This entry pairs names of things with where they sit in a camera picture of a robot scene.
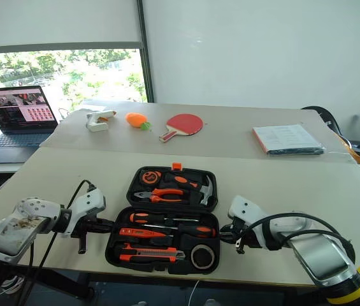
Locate black chair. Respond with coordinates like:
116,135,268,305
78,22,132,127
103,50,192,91
300,105,360,166

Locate hammer with orange black handle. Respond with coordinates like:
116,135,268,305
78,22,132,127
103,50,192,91
172,174,216,207

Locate white roller blind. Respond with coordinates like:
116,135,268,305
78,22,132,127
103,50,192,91
0,0,143,55

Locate orange voltage tester pen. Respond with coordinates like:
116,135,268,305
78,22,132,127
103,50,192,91
119,227,175,238

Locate orange black tape measure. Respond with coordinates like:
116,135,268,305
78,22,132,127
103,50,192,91
139,170,163,186

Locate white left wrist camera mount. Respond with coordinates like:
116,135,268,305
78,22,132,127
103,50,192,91
61,188,107,238

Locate black plastic tool case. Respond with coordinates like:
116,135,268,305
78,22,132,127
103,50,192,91
104,164,222,275

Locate white booklet in plastic sleeve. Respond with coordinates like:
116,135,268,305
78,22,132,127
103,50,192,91
252,124,327,157

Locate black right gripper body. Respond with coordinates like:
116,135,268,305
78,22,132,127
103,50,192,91
231,217,262,256

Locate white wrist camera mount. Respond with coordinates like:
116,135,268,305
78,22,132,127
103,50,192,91
61,188,107,238
227,194,275,249

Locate red table tennis paddle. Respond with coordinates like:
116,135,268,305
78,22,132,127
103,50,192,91
158,113,205,143

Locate white glue gun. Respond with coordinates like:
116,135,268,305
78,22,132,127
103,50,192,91
85,109,118,133

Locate orange carrot plush toy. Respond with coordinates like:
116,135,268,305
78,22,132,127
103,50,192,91
125,112,153,132

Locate open dark laptop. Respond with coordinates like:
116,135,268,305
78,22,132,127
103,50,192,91
0,85,60,165

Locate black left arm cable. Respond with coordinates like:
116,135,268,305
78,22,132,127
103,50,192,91
16,180,98,306

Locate orange handled pliers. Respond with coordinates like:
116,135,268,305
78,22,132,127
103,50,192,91
133,187,185,204

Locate orange black screwdriver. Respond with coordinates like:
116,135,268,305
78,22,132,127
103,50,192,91
141,222,218,240
128,211,201,226

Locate black electrical tape roll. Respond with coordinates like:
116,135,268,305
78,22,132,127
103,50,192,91
189,243,217,269

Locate dark window frame post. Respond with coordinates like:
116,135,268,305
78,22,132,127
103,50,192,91
136,0,155,104

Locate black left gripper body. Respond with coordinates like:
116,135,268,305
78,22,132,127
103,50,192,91
70,212,104,255

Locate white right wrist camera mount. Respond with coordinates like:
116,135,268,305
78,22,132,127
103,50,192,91
227,194,275,249

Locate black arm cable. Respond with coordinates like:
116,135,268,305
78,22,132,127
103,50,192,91
16,180,98,306
238,213,357,266

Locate orange black utility knife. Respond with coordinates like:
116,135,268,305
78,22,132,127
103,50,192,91
119,243,187,264

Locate black table frame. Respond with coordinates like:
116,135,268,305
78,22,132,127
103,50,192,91
6,263,95,300

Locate thin white cable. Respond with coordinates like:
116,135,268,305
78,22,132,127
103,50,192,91
189,279,200,306

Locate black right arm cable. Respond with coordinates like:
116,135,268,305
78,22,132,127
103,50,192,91
238,213,357,266

